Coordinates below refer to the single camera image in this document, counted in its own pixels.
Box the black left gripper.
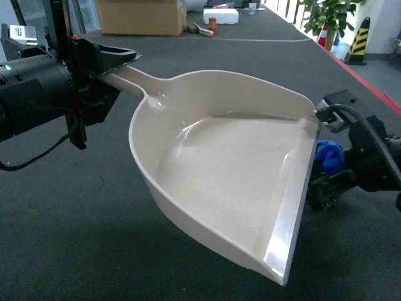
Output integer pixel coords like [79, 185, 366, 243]
[43, 1, 142, 150]

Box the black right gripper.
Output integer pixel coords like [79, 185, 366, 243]
[307, 115, 400, 213]

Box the blue plastic part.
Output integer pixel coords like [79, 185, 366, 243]
[315, 140, 345, 175]

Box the beige plastic dustpan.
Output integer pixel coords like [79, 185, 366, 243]
[102, 66, 320, 285]

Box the cardboard box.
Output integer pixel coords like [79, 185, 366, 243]
[95, 1, 187, 36]

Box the wooden hand brush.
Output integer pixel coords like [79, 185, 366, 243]
[193, 23, 214, 36]

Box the white foam block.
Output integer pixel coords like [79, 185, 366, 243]
[203, 8, 239, 24]

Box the red white traffic cone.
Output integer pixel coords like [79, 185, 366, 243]
[317, 23, 328, 48]

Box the paper cup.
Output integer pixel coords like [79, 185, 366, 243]
[248, 3, 257, 15]

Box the green potted plant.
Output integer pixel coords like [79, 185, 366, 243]
[297, 0, 367, 50]

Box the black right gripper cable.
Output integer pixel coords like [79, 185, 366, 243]
[315, 103, 401, 182]

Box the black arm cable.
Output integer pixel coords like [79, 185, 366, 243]
[0, 106, 79, 172]

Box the yellow black traffic post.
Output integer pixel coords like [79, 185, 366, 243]
[344, 17, 371, 65]

